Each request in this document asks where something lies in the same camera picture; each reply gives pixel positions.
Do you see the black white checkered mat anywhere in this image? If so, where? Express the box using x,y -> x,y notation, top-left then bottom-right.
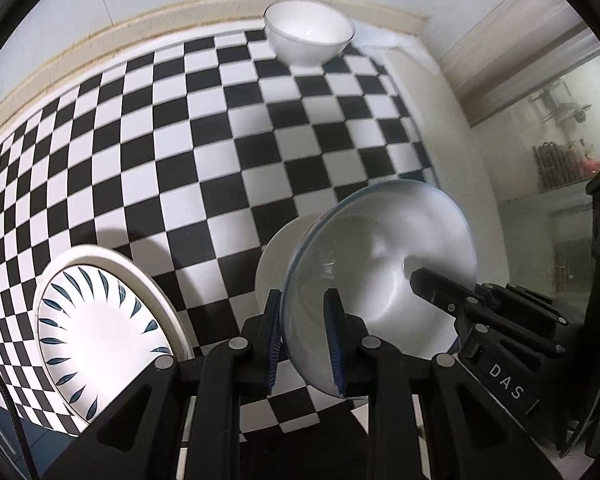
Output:
0,27 -> 441,436

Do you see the glass sliding door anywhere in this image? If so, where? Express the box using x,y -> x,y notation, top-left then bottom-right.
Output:
480,45 -> 600,311

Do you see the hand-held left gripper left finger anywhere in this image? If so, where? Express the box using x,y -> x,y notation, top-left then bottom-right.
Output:
55,289 -> 286,480

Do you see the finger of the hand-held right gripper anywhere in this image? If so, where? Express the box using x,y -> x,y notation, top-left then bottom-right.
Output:
474,282 -> 587,339
410,266 -> 565,359

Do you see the blue kitchen cabinet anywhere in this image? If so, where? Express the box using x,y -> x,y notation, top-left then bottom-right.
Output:
0,395 -> 88,480

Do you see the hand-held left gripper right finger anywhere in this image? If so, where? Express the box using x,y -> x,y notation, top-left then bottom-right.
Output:
322,287 -> 563,480

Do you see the white plate blue leaf rim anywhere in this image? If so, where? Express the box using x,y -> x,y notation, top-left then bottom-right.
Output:
36,265 -> 177,422

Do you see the wide white bowl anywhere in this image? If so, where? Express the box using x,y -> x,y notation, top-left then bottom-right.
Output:
282,180 -> 477,401

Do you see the black cable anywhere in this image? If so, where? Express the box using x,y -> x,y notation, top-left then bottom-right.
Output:
0,350 -> 36,480

